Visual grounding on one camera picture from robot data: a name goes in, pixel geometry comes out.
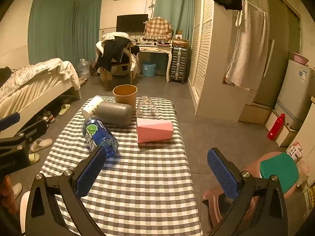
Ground blue plastic bottle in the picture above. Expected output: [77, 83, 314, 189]
[81, 116, 119, 158]

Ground white clothes pile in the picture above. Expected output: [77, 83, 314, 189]
[101, 32, 134, 45]

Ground small printed box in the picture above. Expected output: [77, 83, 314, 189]
[287, 142, 303, 160]

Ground wide green curtain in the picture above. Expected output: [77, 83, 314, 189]
[28, 0, 104, 67]

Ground wooden chair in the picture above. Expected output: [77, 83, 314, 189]
[98, 43, 139, 87]

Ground brown paper cup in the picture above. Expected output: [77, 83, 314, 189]
[113, 85, 138, 115]

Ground sneakers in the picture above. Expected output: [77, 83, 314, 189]
[42, 111, 56, 124]

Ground grey cup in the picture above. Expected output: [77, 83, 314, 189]
[97, 101, 133, 128]

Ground small white fridge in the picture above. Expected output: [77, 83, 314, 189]
[274, 59, 315, 131]

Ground pink box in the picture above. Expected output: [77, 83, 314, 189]
[136, 117, 173, 143]

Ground blue basket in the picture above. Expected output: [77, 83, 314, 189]
[142, 61, 157, 77]

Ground white desk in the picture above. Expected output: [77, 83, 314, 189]
[135, 43, 173, 83]

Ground plaid cloth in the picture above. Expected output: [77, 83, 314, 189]
[143, 17, 173, 41]

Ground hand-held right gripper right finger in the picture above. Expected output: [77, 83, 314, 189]
[207, 147, 288, 236]

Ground white paper cup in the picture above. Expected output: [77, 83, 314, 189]
[81, 95, 106, 118]

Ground grey door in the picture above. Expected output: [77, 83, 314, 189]
[253, 0, 302, 109]

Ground clear water jug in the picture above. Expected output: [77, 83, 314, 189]
[77, 59, 91, 79]

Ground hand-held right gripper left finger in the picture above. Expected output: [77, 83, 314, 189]
[25, 145, 109, 236]

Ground person's left hand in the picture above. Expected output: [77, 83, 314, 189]
[0, 174, 19, 214]

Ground red bottle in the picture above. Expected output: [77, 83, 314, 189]
[267, 113, 285, 141]

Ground white storage box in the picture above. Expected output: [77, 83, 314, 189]
[265, 109, 299, 147]

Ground white wardrobe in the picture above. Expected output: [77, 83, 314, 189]
[188, 0, 269, 121]

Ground pink basin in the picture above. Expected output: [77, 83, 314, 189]
[292, 52, 309, 64]

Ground white towel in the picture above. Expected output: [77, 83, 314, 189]
[225, 0, 270, 88]

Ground white bed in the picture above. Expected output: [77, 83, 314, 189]
[0, 58, 82, 138]

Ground narrow green curtain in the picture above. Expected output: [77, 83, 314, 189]
[154, 0, 197, 45]

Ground grey checkered tablecloth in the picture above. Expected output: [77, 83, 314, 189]
[39, 96, 203, 236]

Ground clear plastic bottle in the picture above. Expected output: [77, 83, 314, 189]
[136, 96, 160, 120]

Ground dark cloth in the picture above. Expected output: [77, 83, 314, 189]
[0, 67, 12, 80]

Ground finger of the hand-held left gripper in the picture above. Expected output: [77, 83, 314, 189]
[0, 112, 21, 133]
[13, 121, 48, 145]

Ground dark jacket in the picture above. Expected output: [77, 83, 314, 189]
[97, 36, 131, 71]

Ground floral blanket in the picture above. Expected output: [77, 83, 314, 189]
[0, 59, 67, 104]

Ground grey suitcase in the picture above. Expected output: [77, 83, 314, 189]
[170, 45, 190, 84]

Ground black television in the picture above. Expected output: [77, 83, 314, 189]
[116, 14, 149, 33]

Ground green seat cushion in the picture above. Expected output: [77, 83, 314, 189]
[260, 153, 299, 194]

